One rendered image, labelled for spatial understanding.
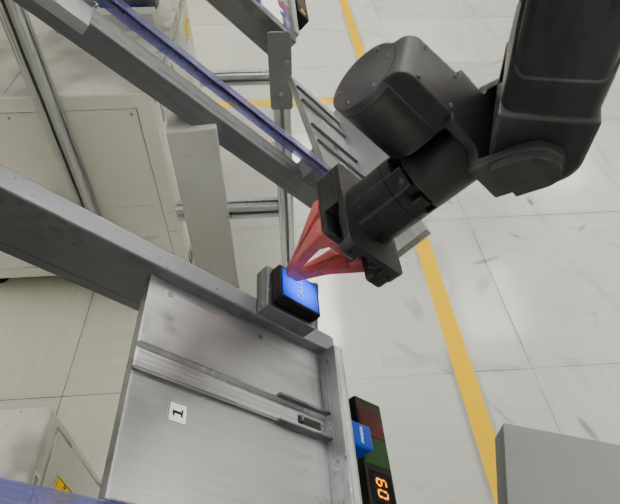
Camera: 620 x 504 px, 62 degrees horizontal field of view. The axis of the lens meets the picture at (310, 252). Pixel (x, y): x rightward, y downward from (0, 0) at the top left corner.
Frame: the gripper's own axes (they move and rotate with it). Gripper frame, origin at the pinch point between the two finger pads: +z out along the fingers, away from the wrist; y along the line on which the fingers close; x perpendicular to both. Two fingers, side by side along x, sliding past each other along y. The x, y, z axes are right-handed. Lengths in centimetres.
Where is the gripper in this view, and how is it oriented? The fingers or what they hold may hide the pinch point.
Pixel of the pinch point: (296, 271)
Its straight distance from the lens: 48.8
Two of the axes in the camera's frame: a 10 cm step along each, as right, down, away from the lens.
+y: 0.7, 7.1, -7.0
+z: -6.9, 5.4, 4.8
